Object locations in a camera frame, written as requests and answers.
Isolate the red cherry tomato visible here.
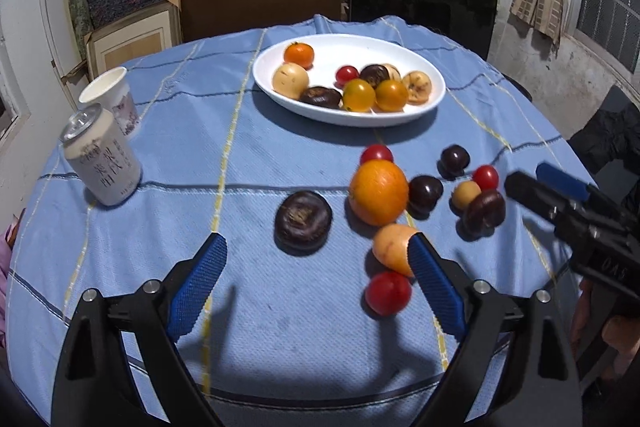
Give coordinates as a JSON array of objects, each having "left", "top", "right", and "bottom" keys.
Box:
[
  {"left": 364, "top": 271, "right": 412, "bottom": 317},
  {"left": 335, "top": 65, "right": 359, "bottom": 89},
  {"left": 359, "top": 144, "right": 394, "bottom": 165},
  {"left": 472, "top": 165, "right": 499, "bottom": 192}
]

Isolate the dark brown chestnut fruit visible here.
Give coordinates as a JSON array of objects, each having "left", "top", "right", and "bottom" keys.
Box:
[{"left": 462, "top": 190, "right": 506, "bottom": 236}]

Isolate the small yellow loquat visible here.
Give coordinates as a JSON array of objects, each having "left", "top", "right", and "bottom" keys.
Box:
[{"left": 451, "top": 180, "right": 482, "bottom": 211}]

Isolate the peach coloured fruit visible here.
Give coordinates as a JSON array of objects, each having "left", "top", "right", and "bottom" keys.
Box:
[{"left": 372, "top": 223, "right": 419, "bottom": 277}]

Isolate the dark plum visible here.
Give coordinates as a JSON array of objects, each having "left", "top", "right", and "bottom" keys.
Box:
[
  {"left": 438, "top": 144, "right": 471, "bottom": 180},
  {"left": 408, "top": 174, "right": 444, "bottom": 215}
]

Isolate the large orange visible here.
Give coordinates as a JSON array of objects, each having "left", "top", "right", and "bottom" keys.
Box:
[{"left": 348, "top": 159, "right": 409, "bottom": 227}]

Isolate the dark purple fruit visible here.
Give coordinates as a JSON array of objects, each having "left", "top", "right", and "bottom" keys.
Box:
[{"left": 273, "top": 191, "right": 333, "bottom": 255}]

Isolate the pale yellow round fruit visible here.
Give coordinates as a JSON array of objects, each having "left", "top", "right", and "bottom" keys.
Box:
[{"left": 272, "top": 63, "right": 309, "bottom": 100}]

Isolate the large dark purple mangosteen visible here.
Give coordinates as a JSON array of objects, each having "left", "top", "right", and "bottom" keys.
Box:
[{"left": 359, "top": 64, "right": 390, "bottom": 89}]

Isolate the right hand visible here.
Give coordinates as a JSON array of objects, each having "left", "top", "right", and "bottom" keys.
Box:
[{"left": 570, "top": 277, "right": 639, "bottom": 387}]

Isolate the white beverage can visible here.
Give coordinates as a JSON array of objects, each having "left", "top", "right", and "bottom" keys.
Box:
[{"left": 60, "top": 103, "right": 142, "bottom": 207}]

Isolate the blue checked tablecloth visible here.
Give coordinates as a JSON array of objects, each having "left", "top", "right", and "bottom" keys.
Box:
[{"left": 6, "top": 16, "right": 588, "bottom": 426}]

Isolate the beige spotted fruit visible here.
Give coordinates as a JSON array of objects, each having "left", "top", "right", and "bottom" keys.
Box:
[{"left": 401, "top": 70, "right": 433, "bottom": 105}]

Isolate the orange yellow tomato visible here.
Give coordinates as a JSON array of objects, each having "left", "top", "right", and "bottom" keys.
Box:
[{"left": 375, "top": 79, "right": 409, "bottom": 113}]

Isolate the beige striped fruit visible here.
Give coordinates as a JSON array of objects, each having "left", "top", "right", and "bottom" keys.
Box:
[{"left": 382, "top": 64, "right": 401, "bottom": 81}]

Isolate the white paper cup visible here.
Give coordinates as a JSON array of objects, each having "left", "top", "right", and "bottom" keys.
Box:
[{"left": 79, "top": 66, "right": 140, "bottom": 138}]

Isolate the red cherry tomato in plate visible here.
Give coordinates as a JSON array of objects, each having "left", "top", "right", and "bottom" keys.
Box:
[{"left": 335, "top": 65, "right": 359, "bottom": 89}]

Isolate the dark flat fruit in plate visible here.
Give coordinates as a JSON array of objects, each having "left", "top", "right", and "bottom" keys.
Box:
[{"left": 299, "top": 87, "right": 342, "bottom": 109}]

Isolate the white oval plate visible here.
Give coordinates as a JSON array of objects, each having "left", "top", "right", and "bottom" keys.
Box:
[{"left": 253, "top": 35, "right": 446, "bottom": 128}]

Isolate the black panel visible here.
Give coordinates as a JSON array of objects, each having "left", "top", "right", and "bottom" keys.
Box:
[{"left": 349, "top": 0, "right": 498, "bottom": 58}]

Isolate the framed picture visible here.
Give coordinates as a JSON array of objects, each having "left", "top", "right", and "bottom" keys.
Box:
[{"left": 85, "top": 0, "right": 182, "bottom": 80}]

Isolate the small orange tangerine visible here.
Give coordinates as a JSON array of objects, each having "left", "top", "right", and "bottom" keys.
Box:
[{"left": 283, "top": 42, "right": 314, "bottom": 70}]

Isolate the brown cardboard board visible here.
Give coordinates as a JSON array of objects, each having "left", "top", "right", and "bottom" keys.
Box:
[{"left": 177, "top": 0, "right": 344, "bottom": 44}]

